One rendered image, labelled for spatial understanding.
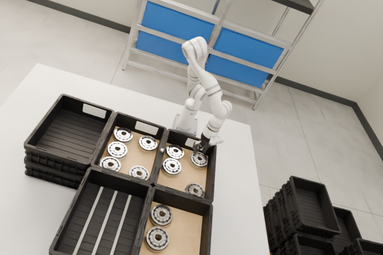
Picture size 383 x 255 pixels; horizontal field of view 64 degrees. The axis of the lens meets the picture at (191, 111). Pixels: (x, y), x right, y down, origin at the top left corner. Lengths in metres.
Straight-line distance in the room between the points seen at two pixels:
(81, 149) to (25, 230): 0.42
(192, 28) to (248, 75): 0.85
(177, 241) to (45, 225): 0.58
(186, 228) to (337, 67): 3.82
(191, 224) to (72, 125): 0.81
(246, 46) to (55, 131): 2.28
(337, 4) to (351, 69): 1.06
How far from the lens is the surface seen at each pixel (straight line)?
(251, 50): 3.43
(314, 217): 2.48
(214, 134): 1.52
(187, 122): 1.92
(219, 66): 3.50
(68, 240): 1.40
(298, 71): 4.75
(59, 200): 1.63
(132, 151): 1.69
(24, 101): 2.07
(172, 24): 3.28
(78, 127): 1.75
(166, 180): 1.62
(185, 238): 1.49
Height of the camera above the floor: 2.10
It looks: 38 degrees down
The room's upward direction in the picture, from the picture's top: 25 degrees clockwise
